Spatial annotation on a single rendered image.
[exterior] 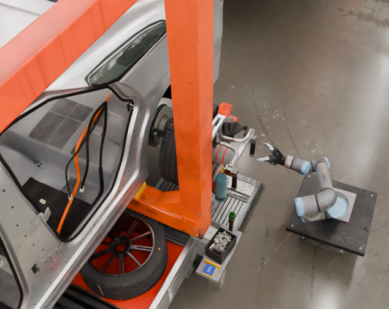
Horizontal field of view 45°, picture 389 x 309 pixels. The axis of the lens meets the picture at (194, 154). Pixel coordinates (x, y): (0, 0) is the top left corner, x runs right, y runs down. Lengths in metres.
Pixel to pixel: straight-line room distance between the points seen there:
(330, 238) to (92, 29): 2.76
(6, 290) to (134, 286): 0.81
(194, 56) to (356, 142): 2.96
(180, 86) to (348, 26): 4.22
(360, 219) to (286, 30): 2.94
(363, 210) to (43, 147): 2.49
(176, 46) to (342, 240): 2.19
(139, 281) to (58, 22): 2.26
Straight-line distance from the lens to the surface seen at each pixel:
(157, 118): 3.50
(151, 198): 3.41
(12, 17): 2.91
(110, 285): 3.31
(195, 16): 2.02
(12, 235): 2.42
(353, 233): 3.84
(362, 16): 6.55
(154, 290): 3.51
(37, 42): 1.30
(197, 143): 2.55
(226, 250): 3.30
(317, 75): 5.48
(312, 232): 3.77
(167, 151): 3.21
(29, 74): 1.27
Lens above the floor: 3.46
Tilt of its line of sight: 50 degrees down
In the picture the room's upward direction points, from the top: 2 degrees counter-clockwise
